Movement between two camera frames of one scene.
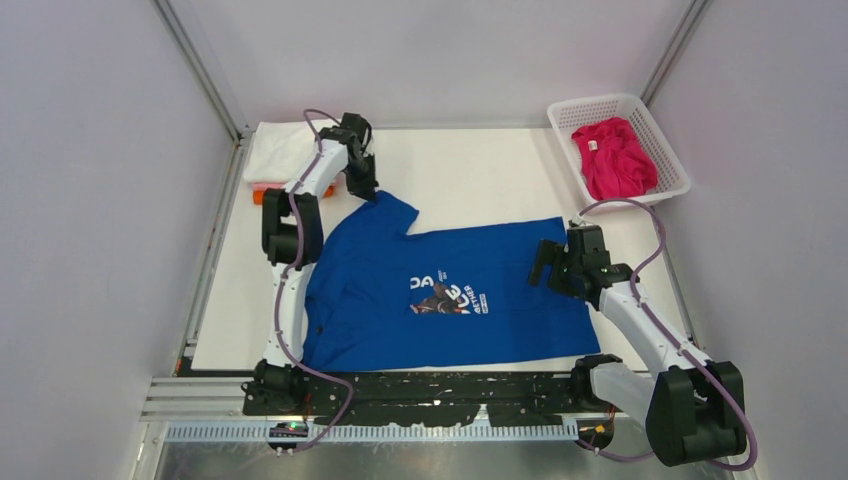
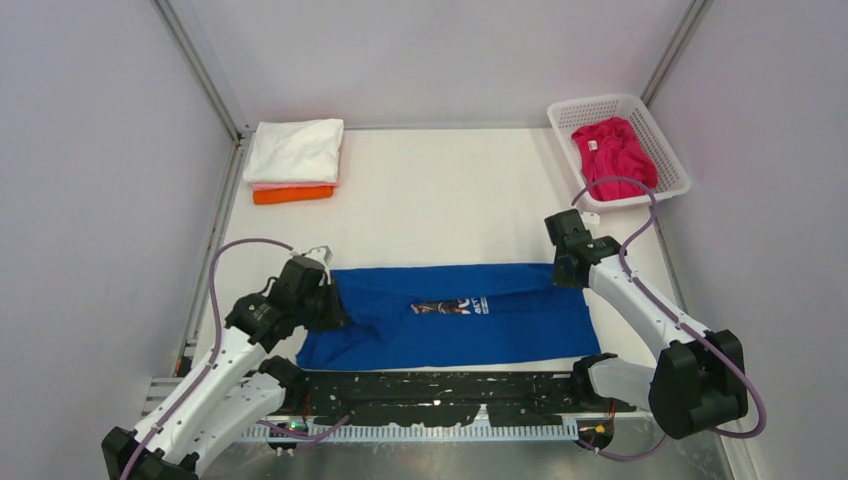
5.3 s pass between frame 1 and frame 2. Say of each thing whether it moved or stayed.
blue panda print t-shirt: moved
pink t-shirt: stayed
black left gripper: moved
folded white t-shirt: stayed
